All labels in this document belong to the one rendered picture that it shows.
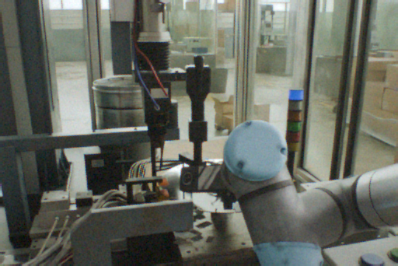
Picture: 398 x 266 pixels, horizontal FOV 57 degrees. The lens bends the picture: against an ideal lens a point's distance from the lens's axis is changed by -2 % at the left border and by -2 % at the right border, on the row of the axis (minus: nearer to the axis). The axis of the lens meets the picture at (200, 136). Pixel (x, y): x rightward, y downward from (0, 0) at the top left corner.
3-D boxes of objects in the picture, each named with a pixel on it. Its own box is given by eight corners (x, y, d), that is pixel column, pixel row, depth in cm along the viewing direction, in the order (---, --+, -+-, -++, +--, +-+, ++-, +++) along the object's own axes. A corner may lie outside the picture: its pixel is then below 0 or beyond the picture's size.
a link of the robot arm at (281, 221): (358, 252, 45) (323, 169, 48) (291, 283, 39) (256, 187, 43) (317, 260, 51) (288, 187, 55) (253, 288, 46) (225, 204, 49)
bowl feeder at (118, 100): (161, 146, 187) (158, 75, 177) (172, 168, 159) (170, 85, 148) (99, 151, 180) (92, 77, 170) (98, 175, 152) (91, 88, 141)
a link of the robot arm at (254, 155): (239, 193, 42) (214, 125, 44) (232, 204, 52) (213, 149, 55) (303, 171, 43) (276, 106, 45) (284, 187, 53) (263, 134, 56)
